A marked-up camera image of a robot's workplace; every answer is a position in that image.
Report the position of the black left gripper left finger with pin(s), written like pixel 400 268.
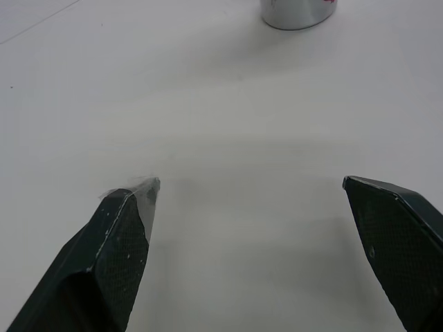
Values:
pixel 104 256

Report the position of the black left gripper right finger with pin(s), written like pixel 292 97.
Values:
pixel 394 249

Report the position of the silver metal can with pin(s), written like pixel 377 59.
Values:
pixel 294 14

